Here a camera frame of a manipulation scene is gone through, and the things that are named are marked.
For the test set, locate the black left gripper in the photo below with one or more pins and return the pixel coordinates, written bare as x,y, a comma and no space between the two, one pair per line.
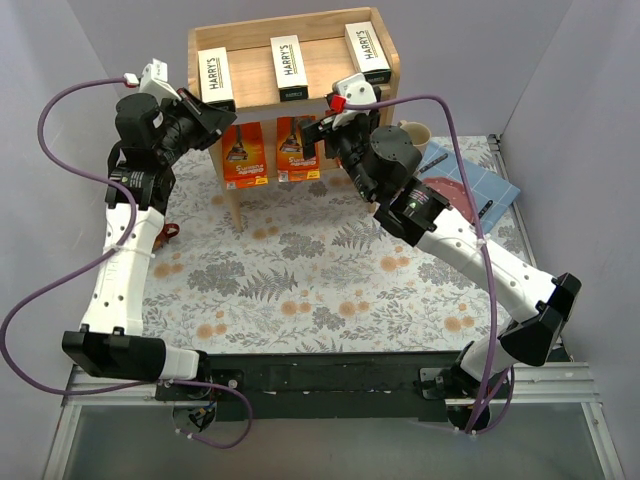
189,118

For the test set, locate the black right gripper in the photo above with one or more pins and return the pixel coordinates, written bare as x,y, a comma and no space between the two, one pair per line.
326,136

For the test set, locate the white Harry's razor box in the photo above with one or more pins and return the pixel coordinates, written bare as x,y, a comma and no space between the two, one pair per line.
367,53
291,78
216,87

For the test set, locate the orange Gillette razor box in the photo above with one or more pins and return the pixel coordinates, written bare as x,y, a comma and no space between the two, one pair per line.
243,157
294,161

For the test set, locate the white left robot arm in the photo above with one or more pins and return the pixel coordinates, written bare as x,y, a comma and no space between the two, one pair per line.
154,135

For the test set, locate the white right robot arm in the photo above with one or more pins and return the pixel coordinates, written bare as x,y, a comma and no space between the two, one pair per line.
382,162

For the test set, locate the wooden two-tier shelf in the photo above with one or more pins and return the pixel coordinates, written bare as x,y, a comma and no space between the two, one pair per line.
325,55

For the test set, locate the cream patterned mug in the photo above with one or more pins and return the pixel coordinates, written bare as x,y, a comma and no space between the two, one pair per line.
419,134

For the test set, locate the white red floral cup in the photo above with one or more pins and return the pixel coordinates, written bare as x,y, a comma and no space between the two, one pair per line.
168,231

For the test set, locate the floral table mat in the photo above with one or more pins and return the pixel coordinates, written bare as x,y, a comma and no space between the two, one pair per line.
307,269

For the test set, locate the pink dotted plate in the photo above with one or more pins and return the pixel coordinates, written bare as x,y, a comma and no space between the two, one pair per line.
454,192

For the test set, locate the blue checkered cloth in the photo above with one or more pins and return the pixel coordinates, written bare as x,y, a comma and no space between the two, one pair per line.
485,184

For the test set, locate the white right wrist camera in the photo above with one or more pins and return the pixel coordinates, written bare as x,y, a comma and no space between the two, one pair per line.
349,97

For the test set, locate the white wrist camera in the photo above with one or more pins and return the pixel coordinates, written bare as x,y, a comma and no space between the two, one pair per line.
153,81
349,97

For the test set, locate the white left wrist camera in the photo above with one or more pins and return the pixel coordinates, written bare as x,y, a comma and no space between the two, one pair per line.
153,81

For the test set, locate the black handled knife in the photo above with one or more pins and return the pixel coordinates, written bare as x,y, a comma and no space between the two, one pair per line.
433,163

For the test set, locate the black handled fork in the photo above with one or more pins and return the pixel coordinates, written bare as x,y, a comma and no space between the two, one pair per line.
485,209

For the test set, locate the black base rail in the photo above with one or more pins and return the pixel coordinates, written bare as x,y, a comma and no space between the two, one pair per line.
328,386

